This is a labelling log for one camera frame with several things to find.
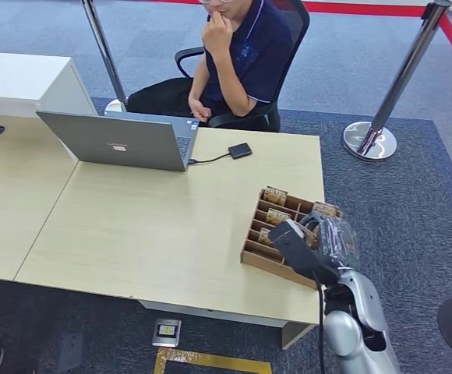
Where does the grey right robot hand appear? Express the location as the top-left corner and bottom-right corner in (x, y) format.
(307, 211), (362, 273)

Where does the wooden card holder box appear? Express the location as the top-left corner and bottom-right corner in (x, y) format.
(240, 186), (344, 291)

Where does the person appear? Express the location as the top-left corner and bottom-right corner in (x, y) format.
(126, 0), (294, 132)

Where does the person's right hand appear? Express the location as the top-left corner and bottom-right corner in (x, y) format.
(188, 97), (212, 124)

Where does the person's hand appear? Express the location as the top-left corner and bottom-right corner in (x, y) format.
(201, 11), (234, 56)
(188, 97), (212, 124)

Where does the person's left hand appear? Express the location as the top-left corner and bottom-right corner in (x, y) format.
(201, 11), (234, 56)

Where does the black external drive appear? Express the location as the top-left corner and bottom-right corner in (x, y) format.
(228, 142), (253, 160)

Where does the chrome stanchion with round base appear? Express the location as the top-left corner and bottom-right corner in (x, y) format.
(81, 0), (129, 116)
(342, 0), (452, 163)

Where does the black office chair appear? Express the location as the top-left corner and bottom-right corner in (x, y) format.
(175, 0), (311, 132)

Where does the long red barrier belt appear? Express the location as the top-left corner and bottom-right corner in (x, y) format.
(144, 0), (428, 19)

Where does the silver floor socket box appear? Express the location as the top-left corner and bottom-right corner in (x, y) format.
(152, 318), (182, 348)

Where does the grey laptop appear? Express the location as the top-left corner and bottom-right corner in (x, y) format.
(36, 109), (200, 173)

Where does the dark floor plate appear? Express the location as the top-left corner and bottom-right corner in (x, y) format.
(57, 333), (84, 374)

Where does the white cabinet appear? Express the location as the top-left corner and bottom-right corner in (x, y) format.
(0, 51), (98, 119)

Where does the dark right wrist camera box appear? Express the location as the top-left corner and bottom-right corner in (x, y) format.
(268, 219), (341, 286)

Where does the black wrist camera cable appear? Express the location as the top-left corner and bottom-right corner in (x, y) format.
(312, 272), (327, 374)

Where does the black drive cable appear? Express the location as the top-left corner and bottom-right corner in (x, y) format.
(187, 150), (231, 166)

